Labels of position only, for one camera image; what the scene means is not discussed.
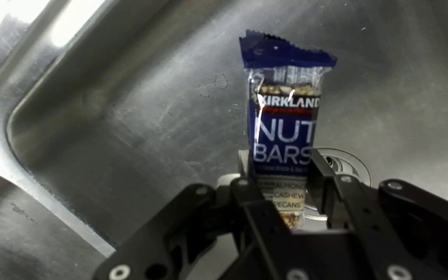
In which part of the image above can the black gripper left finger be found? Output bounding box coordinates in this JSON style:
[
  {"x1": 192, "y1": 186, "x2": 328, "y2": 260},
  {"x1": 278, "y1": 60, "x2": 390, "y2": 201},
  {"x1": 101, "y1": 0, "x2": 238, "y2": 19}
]
[{"x1": 90, "y1": 150, "x2": 287, "y2": 280}]

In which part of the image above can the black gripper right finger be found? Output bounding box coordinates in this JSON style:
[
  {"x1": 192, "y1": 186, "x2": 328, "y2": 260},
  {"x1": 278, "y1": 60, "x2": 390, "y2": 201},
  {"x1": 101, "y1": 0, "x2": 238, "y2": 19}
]
[{"x1": 306, "y1": 147, "x2": 448, "y2": 280}]

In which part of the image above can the blue nut bar pack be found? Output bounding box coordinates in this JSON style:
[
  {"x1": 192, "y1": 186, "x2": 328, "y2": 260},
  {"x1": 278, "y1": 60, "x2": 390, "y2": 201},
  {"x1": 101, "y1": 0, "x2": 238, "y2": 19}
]
[{"x1": 238, "y1": 30, "x2": 339, "y2": 231}]

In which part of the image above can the round sink drain strainer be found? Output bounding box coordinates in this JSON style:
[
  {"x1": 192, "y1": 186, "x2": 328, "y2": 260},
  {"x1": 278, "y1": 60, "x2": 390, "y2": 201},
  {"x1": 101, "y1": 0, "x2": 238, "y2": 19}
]
[{"x1": 314, "y1": 147, "x2": 373, "y2": 190}]

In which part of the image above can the stainless steel double sink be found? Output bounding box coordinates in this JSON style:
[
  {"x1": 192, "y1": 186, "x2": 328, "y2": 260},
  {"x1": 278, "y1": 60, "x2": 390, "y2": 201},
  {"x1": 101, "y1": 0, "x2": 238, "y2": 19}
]
[{"x1": 0, "y1": 0, "x2": 448, "y2": 280}]

